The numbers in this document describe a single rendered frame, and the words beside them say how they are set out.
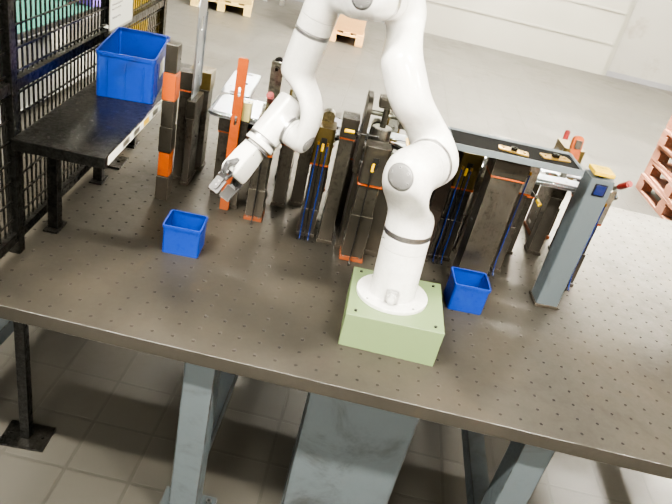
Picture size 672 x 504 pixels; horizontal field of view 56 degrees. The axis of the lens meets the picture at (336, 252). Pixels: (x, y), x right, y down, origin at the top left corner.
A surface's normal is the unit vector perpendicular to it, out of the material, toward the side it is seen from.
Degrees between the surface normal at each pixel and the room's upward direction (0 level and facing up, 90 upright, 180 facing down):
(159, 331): 0
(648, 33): 90
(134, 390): 0
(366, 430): 90
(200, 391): 90
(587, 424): 0
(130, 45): 90
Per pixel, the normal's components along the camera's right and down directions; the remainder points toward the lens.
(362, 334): -0.11, 0.48
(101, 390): 0.21, -0.84
